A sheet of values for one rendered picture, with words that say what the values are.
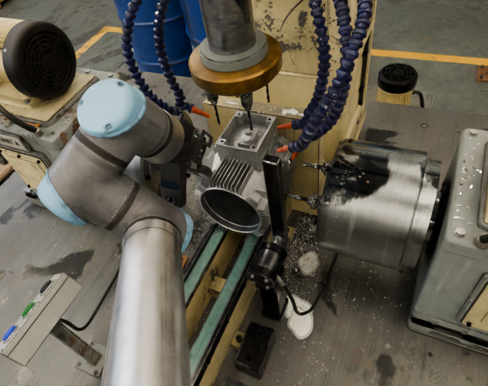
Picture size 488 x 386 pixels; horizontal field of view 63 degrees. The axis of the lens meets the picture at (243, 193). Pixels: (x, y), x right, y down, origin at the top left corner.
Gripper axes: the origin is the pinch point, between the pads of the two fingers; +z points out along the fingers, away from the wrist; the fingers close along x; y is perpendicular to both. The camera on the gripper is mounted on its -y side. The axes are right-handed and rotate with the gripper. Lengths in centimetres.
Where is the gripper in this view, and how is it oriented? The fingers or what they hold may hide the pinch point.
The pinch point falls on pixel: (205, 176)
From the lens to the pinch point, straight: 90.2
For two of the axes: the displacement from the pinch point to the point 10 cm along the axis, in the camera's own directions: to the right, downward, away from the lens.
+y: 2.8, -9.5, 1.0
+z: 3.2, 1.9, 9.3
